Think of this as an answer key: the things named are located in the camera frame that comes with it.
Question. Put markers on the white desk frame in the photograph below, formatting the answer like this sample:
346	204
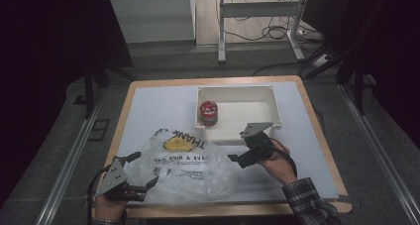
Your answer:
257	9

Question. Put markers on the white panel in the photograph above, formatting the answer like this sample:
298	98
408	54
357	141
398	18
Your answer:
152	17

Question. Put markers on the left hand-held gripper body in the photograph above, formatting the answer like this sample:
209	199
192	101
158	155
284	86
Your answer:
115	180

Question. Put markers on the clear printed plastic bag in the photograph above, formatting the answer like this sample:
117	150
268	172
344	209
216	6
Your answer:
185	185

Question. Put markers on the person's right hand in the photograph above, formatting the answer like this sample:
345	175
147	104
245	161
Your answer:
279	167

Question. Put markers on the white table mat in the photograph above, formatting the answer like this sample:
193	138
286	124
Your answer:
158	106

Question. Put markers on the white power strip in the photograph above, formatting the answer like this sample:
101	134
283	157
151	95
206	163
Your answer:
321	61

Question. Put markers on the black metal stand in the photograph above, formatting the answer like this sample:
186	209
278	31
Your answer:
358	86
89	86

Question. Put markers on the person's left hand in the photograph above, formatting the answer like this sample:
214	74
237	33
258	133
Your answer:
109	208

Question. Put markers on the white plastic bin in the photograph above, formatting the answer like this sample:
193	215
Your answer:
244	111

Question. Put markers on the metal floor rail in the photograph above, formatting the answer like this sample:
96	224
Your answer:
379	149
69	168

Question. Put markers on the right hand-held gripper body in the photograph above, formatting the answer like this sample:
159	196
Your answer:
257	149

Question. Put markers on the wooden table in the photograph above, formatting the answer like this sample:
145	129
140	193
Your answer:
204	211

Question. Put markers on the red can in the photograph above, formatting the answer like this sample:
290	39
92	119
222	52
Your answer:
208	114

